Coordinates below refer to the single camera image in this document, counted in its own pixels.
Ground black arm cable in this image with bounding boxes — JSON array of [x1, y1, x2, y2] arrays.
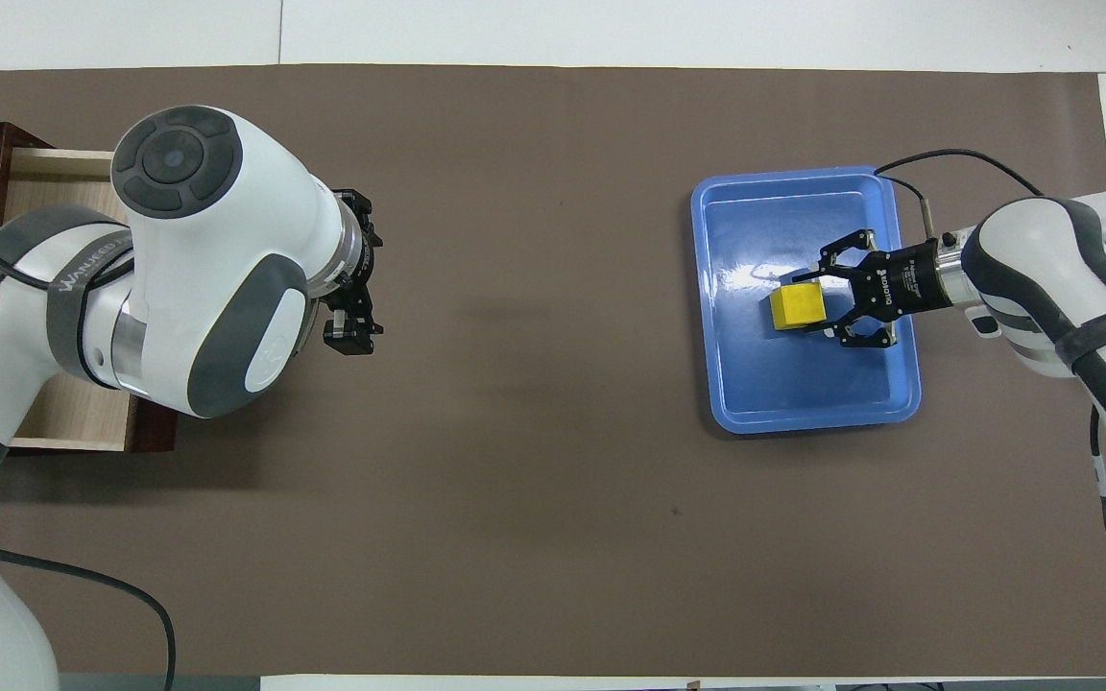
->
[[874, 148, 1106, 621], [0, 228, 178, 691]]

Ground yellow block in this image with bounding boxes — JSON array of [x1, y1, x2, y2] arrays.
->
[[769, 280, 829, 334]]

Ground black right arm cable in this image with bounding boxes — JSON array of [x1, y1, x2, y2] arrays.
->
[[874, 148, 1106, 621]]

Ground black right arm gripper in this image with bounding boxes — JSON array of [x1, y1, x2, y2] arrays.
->
[[805, 227, 986, 349]]

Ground wooden drawer with white handle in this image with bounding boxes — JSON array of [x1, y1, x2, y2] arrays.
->
[[0, 146, 178, 456]]

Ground brown table mat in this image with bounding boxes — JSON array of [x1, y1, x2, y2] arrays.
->
[[0, 64, 1106, 677]]

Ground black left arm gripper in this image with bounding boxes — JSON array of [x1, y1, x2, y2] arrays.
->
[[322, 187, 387, 359]]

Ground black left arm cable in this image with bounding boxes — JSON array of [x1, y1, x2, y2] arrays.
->
[[0, 228, 178, 691]]

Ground blue plastic tray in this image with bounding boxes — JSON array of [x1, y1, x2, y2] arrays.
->
[[690, 166, 923, 436]]

